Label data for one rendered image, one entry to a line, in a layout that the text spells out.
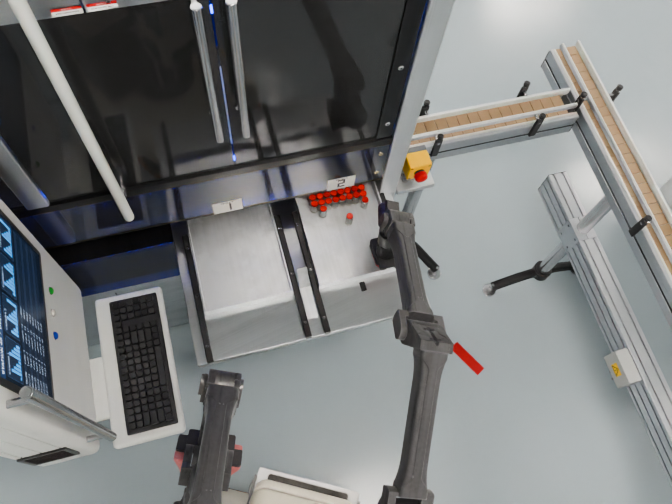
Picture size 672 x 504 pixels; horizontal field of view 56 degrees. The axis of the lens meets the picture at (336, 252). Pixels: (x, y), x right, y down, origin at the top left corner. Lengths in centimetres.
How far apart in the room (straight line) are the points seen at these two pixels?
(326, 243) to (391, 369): 96
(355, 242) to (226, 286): 41
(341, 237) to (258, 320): 36
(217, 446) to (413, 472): 43
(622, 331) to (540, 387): 57
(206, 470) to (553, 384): 204
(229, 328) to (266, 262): 23
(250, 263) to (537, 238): 164
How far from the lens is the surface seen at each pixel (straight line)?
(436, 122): 216
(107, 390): 195
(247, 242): 194
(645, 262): 222
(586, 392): 298
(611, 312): 249
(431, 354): 134
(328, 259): 192
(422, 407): 135
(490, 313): 292
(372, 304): 188
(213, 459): 115
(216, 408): 124
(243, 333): 185
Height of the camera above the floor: 265
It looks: 66 degrees down
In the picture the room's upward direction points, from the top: 9 degrees clockwise
